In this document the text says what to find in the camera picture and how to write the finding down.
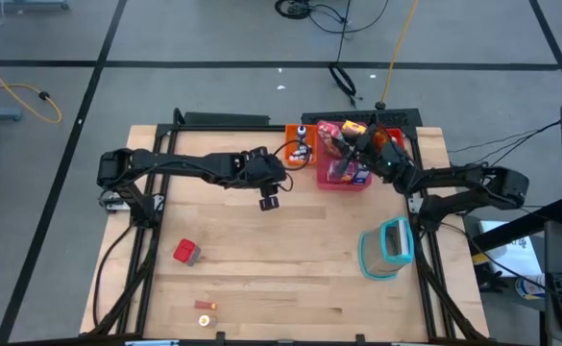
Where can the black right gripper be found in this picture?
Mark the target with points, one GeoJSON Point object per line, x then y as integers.
{"type": "Point", "coordinates": [391, 168]}

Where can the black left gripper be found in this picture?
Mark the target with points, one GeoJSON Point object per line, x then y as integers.
{"type": "Point", "coordinates": [266, 173]}

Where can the yellow Corn Pops cereal box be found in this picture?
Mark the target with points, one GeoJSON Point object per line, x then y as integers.
{"type": "Point", "coordinates": [352, 129]}

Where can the purple cereal box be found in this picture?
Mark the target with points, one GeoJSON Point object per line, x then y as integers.
{"type": "Point", "coordinates": [340, 172]}

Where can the red cereal box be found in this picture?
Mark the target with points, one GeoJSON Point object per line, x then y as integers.
{"type": "Point", "coordinates": [329, 135]}

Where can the small dropper bottle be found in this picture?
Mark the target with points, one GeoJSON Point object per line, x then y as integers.
{"type": "Point", "coordinates": [304, 149]}
{"type": "Point", "coordinates": [300, 156]}

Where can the black squeeze bottle white label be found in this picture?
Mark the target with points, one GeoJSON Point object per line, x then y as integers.
{"type": "Point", "coordinates": [301, 132]}

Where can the red small box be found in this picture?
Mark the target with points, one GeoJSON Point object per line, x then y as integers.
{"type": "Point", "coordinates": [187, 251]}

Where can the orange squeeze bottle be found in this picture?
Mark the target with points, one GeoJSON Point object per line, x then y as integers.
{"type": "Point", "coordinates": [207, 321]}

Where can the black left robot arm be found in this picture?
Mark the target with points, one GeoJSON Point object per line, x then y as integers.
{"type": "Point", "coordinates": [175, 165]}

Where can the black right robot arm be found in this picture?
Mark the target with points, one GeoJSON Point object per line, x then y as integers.
{"type": "Point", "coordinates": [453, 180]}

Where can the orange plastic basket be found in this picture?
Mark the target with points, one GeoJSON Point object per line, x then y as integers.
{"type": "Point", "coordinates": [290, 144]}

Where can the pink plastic bin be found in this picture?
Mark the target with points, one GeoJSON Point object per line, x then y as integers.
{"type": "Point", "coordinates": [343, 188]}

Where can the red plastic basket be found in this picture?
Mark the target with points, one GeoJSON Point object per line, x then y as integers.
{"type": "Point", "coordinates": [399, 137]}

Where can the black perforated panel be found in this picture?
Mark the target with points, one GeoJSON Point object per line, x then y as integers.
{"type": "Point", "coordinates": [405, 117]}

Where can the black flat panel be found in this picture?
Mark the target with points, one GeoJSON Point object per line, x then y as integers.
{"type": "Point", "coordinates": [227, 118]}

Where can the small red tube yellow cap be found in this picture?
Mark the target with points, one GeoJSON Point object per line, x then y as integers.
{"type": "Point", "coordinates": [205, 305]}

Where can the black table clamp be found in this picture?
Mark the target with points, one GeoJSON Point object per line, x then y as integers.
{"type": "Point", "coordinates": [359, 338]}
{"type": "Point", "coordinates": [220, 337]}

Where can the black desk bar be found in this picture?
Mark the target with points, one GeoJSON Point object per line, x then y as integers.
{"type": "Point", "coordinates": [520, 226]}

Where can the white paper sheet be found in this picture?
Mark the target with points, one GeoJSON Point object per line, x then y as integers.
{"type": "Point", "coordinates": [516, 254]}

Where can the black aluminium table frame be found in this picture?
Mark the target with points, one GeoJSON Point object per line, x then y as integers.
{"type": "Point", "coordinates": [242, 128]}

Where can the silver metal bracket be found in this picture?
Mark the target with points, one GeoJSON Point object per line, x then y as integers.
{"type": "Point", "coordinates": [112, 204]}

